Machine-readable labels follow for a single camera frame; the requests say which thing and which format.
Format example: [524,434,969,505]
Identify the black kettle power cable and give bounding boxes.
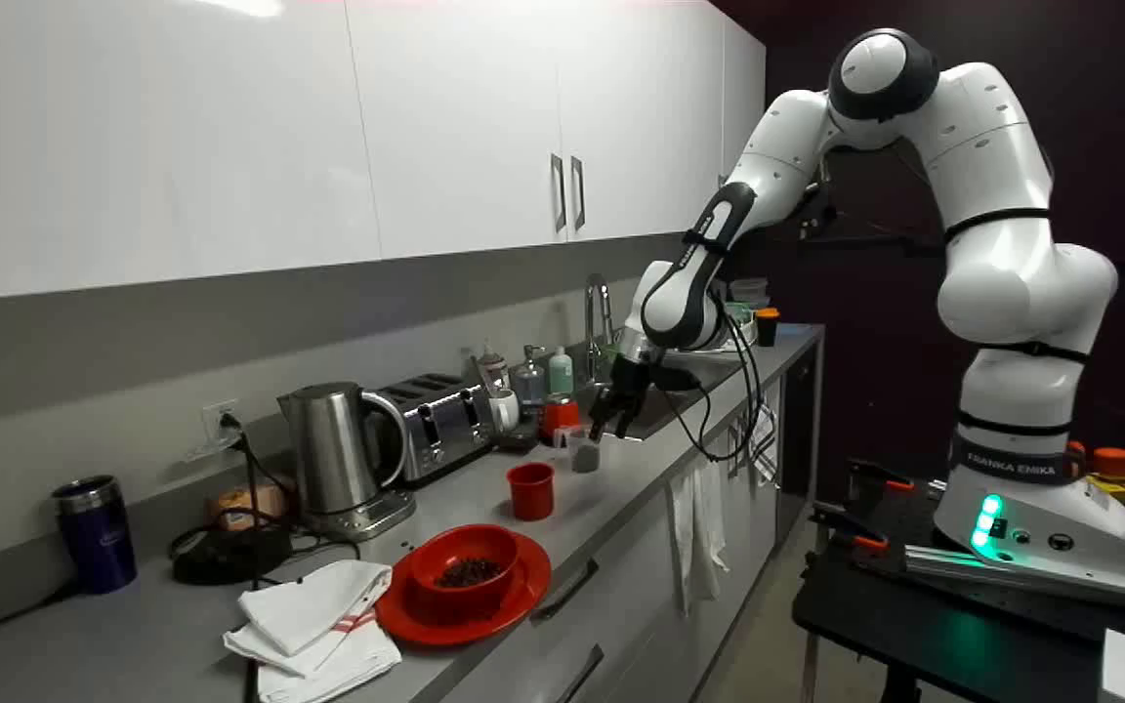
[218,412,325,559]

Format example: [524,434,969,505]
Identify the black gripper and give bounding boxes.
[585,347,672,445]

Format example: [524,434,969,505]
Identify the clear soap dispenser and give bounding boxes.
[512,343,550,423]

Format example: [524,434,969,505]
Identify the stainless steel four-slot toaster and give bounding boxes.
[372,371,501,488]

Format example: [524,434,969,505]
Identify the patterned hanging towel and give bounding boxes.
[735,401,784,492]

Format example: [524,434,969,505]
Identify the red bowl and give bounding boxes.
[403,524,524,626]

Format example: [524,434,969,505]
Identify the plain white folded towel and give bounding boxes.
[240,559,394,659]

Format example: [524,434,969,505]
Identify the black round pan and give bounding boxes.
[170,511,300,591]

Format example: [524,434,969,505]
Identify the white hanging towel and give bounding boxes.
[666,460,735,617]

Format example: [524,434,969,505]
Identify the green soap dispenser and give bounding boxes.
[542,343,579,405]

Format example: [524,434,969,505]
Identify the white wall outlet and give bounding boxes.
[196,396,252,460]

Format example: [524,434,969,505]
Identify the dark blade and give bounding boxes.
[567,151,592,235]
[546,151,572,239]

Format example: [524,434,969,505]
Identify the black jar with orange lid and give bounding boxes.
[751,304,784,353]

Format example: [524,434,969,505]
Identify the dark food pieces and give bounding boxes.
[439,555,503,591]

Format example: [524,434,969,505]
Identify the stainless steel electric kettle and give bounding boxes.
[278,379,424,548]

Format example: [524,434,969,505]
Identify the red cup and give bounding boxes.
[503,460,559,524]

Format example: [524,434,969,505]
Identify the metal drawer handle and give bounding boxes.
[559,645,611,703]
[533,559,601,626]

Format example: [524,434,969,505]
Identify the red plate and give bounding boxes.
[377,524,557,651]

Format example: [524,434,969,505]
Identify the white dish rack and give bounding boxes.
[714,275,775,330]

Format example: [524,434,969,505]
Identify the wide white overhead cabinet door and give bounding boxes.
[0,0,393,310]

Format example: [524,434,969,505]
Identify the black robot table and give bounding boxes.
[791,452,1125,703]

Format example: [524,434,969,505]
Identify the red-orange canister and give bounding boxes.
[534,396,592,448]

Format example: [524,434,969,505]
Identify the white towel with red stripe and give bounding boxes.
[222,606,407,703]

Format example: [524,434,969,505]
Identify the chrome sink faucet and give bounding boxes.
[584,279,626,396]

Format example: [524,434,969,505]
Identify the dark blue travel mug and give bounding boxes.
[50,474,141,598]

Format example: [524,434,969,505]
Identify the brown round object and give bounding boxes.
[213,479,299,537]

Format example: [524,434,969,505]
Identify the grey base cabinet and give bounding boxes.
[439,330,829,703]

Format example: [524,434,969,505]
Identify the orange-handled clamp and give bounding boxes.
[808,499,894,559]
[850,459,926,509]

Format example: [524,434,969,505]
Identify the stainless steel sink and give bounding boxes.
[615,347,751,440]

